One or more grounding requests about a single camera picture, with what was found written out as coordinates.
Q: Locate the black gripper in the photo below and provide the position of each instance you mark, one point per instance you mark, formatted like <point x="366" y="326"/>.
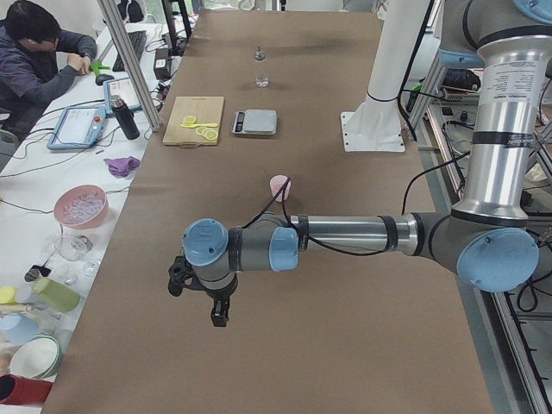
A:
<point x="218" y="297"/>

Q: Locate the light blue cup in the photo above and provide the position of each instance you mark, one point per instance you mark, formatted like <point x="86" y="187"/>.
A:
<point x="19" y="329"/>

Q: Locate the pink plastic cup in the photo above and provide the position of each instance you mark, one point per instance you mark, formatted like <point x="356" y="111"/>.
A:
<point x="280" y="186"/>

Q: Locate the blue teach pendant near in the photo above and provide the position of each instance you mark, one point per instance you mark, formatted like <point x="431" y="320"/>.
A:
<point x="78" y="127"/>

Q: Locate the blue teach pendant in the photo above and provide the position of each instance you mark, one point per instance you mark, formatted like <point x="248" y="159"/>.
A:
<point x="78" y="127"/>
<point x="122" y="88"/>

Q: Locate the black water bottle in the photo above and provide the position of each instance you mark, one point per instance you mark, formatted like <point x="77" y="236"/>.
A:
<point x="125" y="118"/>

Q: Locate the lemon slice middle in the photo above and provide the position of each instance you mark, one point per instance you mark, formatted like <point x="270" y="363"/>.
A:
<point x="202" y="130"/>

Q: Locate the glass sauce bottle steel spout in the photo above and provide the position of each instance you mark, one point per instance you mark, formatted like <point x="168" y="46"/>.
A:
<point x="260" y="60"/>

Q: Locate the person in dark jacket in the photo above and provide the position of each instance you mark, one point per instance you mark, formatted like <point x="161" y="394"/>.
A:
<point x="39" y="63"/>

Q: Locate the lemon slice front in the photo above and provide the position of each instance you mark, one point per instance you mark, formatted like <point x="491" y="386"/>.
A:
<point x="210" y="134"/>

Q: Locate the purple cloth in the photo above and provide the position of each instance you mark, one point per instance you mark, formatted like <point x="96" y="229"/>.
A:
<point x="122" y="167"/>

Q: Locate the wooden cutting board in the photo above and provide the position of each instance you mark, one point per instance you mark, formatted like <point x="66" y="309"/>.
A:
<point x="205" y="109"/>

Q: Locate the blue teach pendant far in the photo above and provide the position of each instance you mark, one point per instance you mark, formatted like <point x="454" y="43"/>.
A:
<point x="122" y="88"/>

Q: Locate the red cup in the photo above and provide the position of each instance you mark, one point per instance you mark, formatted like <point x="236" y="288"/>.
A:
<point x="18" y="390"/>

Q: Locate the aluminium frame post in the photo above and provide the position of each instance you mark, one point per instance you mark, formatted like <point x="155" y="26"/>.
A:
<point x="119" y="36"/>

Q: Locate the black keyboard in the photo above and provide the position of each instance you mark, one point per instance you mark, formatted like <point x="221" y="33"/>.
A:
<point x="137" y="41"/>

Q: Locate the yellow plastic knife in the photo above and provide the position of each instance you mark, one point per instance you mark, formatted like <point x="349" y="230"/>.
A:
<point x="198" y="125"/>

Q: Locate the white green bowl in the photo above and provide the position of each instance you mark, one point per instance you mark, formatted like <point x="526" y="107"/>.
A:
<point x="38" y="359"/>

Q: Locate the lemon slice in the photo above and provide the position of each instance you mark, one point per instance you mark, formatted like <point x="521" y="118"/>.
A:
<point x="202" y="130"/>
<point x="210" y="134"/>

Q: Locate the pink bowl with ice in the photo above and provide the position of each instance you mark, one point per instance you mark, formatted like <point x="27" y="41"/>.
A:
<point x="82" y="207"/>

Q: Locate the grey digital kitchen scale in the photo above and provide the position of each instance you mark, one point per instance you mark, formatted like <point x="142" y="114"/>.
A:
<point x="255" y="122"/>

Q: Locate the green cup lying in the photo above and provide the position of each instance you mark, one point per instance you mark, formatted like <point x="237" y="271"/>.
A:
<point x="59" y="297"/>

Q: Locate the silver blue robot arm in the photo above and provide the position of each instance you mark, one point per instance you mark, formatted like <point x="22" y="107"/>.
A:
<point x="483" y="238"/>

